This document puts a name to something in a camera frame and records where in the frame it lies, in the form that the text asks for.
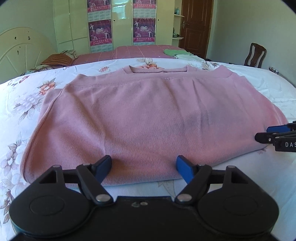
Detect pink knit sweater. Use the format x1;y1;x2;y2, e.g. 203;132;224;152
20;66;287;185

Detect white floral quilt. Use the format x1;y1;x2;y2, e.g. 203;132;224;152
1;58;295;240

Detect dark wooden chair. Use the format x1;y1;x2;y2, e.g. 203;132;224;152
244;43;267;68

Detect white folded cloth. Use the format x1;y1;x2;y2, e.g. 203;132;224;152
175;54;202;61

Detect orange striped pillow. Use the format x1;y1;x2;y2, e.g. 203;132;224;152
41;54;74;66

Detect patterned brown white pillow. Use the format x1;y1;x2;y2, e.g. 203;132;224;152
60;50;78;60

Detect green folded cloth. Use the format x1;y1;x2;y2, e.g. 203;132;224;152
164;49;193;57

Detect pink checked bedspread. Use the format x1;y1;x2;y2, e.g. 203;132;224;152
72;45;184;65

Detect brown wooden door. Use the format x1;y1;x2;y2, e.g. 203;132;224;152
179;0;214;59

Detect cream round headboard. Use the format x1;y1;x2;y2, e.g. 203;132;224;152
0;27;56;83

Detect cream wardrobe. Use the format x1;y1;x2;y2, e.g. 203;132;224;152
53;1;175;55

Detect corner wall shelves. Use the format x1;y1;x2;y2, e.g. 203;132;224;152
173;6;184;40

